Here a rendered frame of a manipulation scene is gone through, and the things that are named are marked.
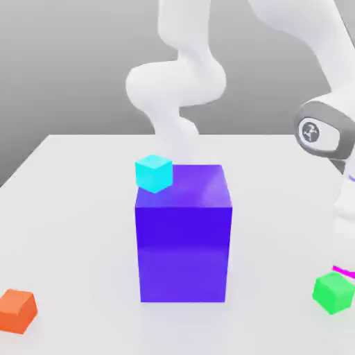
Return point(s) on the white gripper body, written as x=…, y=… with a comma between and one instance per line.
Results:
x=346, y=213

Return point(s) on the small orange cube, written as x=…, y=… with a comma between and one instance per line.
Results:
x=16, y=310

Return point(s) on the small magenta cube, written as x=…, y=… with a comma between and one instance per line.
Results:
x=345, y=271

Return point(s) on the small green cube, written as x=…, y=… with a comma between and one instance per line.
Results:
x=331, y=294

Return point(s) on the large purple box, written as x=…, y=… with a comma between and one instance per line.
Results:
x=183, y=249

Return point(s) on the small cyan cube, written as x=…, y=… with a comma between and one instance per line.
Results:
x=154, y=174

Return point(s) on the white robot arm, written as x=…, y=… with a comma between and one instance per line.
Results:
x=177, y=80

